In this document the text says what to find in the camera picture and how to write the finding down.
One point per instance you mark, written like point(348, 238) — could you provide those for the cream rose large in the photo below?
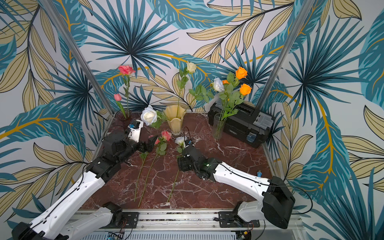
point(185, 75)

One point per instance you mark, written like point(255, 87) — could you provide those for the black plastic toolbox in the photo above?
point(249, 125)

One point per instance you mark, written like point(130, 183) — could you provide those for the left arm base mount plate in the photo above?
point(127, 220)

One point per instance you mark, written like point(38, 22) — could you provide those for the aluminium frame post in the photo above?
point(56, 18)
point(299, 21)

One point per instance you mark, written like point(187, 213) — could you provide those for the clear glass vase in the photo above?
point(218, 127)

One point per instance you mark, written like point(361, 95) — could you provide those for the left aluminium frame post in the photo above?
point(56, 18)

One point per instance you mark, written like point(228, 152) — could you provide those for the white rose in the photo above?
point(180, 141)
point(206, 94)
point(153, 118)

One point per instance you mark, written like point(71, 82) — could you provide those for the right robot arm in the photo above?
point(274, 201)

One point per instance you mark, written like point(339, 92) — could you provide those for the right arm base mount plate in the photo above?
point(231, 220)

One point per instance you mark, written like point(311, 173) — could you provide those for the pink tulip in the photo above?
point(118, 99)

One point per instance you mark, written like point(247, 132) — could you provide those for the right aluminium frame post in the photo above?
point(299, 21)

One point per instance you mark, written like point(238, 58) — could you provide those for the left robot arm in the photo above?
point(52, 224)

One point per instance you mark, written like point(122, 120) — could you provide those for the pink rose small bud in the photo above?
point(161, 150)

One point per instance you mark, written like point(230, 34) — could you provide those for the cream yellow fluted vase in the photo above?
point(175, 116)

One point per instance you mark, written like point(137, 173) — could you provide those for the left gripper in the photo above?
point(143, 148)

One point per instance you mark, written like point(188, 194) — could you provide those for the white rose top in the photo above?
point(206, 94)

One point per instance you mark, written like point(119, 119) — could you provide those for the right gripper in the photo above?
point(182, 163)

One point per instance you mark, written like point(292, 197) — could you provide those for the dark purple ribbed vase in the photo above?
point(123, 121)

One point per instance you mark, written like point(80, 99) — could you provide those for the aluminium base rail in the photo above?
point(200, 220)

